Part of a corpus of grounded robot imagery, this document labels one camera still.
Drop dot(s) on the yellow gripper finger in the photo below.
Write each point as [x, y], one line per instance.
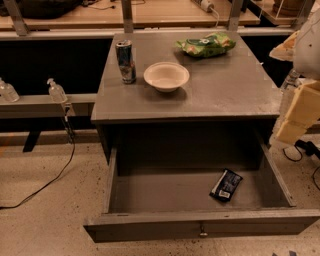
[303, 112]
[285, 50]

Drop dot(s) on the dark blue rxbar wrapper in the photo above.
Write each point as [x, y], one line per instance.
[227, 184]

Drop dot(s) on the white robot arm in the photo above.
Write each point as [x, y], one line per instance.
[306, 61]

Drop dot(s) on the metal drawer knob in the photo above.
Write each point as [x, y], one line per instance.
[203, 233]

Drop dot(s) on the open grey drawer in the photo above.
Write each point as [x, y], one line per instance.
[158, 187]

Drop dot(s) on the clear water bottle right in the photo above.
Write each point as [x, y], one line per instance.
[291, 80]

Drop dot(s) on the brown pot top right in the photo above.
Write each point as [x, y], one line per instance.
[287, 7]

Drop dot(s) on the green chip bag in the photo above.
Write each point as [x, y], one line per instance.
[214, 44]

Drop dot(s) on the grey wooden cabinet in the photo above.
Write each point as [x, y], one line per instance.
[226, 86]

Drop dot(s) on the white bowl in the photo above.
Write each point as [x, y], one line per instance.
[166, 76]

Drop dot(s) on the blue energy drink can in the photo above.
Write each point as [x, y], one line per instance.
[125, 61]

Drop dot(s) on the clear pump sanitizer bottle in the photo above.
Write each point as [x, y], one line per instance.
[56, 91]

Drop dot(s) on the grey low shelf left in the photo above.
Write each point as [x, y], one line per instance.
[42, 106]

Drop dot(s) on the black bag on desk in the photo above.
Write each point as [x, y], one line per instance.
[46, 9]

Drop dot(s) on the clear bottle at left edge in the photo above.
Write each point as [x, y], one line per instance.
[8, 92]

